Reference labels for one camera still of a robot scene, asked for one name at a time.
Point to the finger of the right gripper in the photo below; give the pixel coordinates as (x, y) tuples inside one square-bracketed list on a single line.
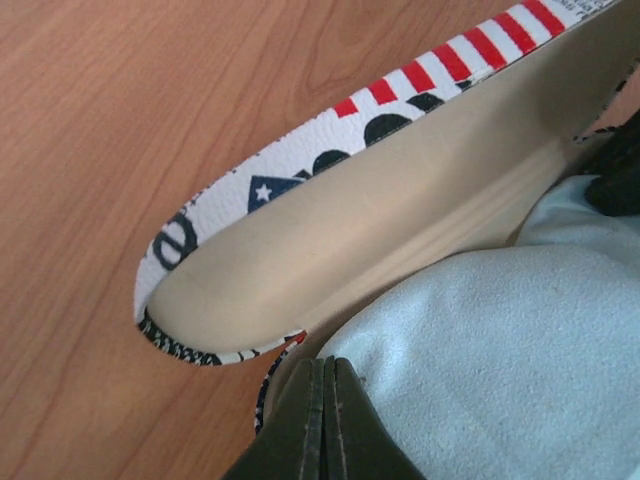
[(615, 190)]

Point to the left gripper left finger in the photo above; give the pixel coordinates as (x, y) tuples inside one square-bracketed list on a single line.
[(289, 445)]

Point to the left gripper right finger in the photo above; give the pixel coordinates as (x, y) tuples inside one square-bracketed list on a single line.
[(355, 443)]

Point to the flag print glasses case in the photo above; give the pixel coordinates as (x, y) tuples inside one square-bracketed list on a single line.
[(446, 154)]

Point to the light blue cleaning cloth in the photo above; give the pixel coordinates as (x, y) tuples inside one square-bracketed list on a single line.
[(513, 363)]

